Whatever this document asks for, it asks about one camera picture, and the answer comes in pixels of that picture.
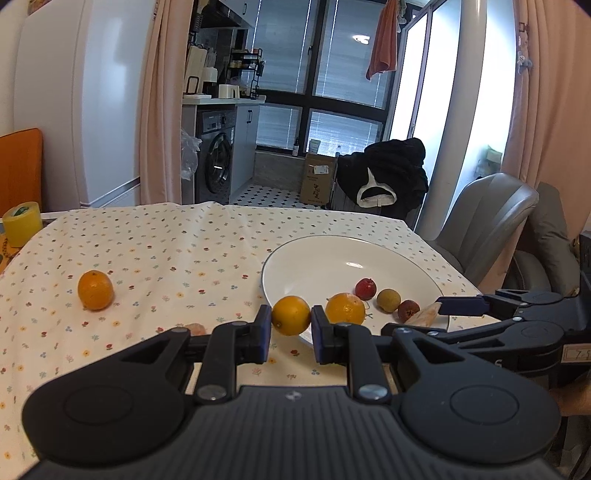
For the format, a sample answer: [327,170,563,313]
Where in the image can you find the cardboard box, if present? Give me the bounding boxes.
[300,153,337,206]

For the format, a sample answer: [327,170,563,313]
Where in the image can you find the grey armchair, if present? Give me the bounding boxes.
[429,173,539,286]

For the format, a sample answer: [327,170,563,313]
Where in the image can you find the large orange tangerine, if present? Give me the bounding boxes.
[325,293,366,325]

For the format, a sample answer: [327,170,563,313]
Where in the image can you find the small red fruit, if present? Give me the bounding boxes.
[355,278,377,301]

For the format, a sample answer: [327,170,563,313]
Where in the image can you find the orange cat placemat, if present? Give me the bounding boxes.
[0,233,21,273]

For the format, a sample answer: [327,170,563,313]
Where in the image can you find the yellow tape roll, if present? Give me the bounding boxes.
[2,202,43,248]

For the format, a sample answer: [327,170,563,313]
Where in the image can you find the white refrigerator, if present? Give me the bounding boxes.
[14,0,156,211]

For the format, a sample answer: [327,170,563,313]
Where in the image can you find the black jacket on chair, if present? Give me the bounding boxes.
[337,138,429,220]

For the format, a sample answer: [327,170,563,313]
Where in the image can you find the pink curtain left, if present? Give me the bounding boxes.
[138,0,193,204]

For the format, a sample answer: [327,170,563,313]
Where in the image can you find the white kitchen counter cabinet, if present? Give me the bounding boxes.
[181,95,264,205]

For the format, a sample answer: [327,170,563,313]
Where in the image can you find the dark red-brown jujube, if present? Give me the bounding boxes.
[397,300,421,323]

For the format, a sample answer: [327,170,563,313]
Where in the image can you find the orange chair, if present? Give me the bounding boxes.
[0,128,43,215]

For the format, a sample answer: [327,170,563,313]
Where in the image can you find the person's right hand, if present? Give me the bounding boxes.
[549,380,591,417]

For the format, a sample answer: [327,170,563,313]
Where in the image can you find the grey washing machine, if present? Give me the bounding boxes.
[195,109,236,204]

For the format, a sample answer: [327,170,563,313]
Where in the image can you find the white plate blue rim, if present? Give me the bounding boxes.
[260,234,452,347]

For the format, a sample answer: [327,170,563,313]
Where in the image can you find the floral white tablecloth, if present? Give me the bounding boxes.
[1,203,476,479]

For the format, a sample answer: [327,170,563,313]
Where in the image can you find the orange hanging towel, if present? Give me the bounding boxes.
[366,0,399,80]

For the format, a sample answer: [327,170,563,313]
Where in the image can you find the small yellow kumquat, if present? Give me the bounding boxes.
[271,296,311,336]

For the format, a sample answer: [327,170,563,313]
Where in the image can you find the green-brown longan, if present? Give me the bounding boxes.
[376,289,402,314]

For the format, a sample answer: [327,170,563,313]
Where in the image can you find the large peeled pomelo segment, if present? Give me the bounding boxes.
[185,323,206,336]

